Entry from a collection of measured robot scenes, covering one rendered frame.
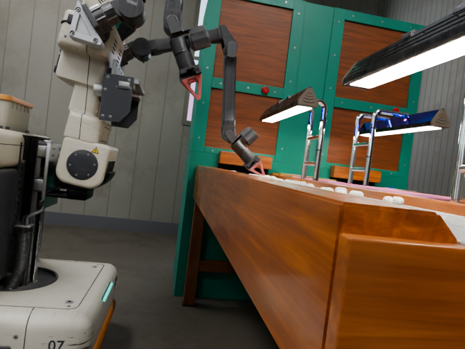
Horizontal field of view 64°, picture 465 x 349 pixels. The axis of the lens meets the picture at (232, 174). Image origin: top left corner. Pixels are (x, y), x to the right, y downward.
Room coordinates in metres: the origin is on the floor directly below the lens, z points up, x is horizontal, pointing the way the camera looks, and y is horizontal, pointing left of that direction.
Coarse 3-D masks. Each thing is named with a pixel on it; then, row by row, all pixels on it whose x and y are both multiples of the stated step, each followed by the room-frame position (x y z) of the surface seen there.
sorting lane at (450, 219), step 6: (402, 204) 0.90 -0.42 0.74; (426, 210) 0.81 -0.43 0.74; (444, 216) 0.67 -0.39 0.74; (450, 216) 0.70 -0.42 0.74; (456, 216) 0.72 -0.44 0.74; (450, 222) 0.55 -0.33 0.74; (456, 222) 0.56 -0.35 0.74; (462, 222) 0.58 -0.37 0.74; (450, 228) 0.46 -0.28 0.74; (456, 228) 0.47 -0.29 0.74; (462, 228) 0.48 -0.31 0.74; (456, 234) 0.40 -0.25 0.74; (462, 234) 0.41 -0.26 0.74; (462, 240) 0.35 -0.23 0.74
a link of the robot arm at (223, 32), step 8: (208, 32) 1.64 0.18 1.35; (216, 32) 1.64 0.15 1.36; (224, 32) 1.64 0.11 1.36; (136, 40) 1.57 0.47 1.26; (144, 40) 1.57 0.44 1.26; (152, 40) 1.58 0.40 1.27; (160, 40) 1.60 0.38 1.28; (168, 40) 1.61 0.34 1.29; (216, 40) 1.65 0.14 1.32; (224, 40) 1.64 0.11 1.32; (232, 40) 1.64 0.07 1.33; (136, 48) 1.57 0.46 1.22; (144, 48) 1.57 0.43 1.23; (152, 48) 1.58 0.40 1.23; (160, 48) 1.60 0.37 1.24; (168, 48) 1.61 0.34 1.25; (224, 48) 1.66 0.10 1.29; (144, 56) 1.58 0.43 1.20
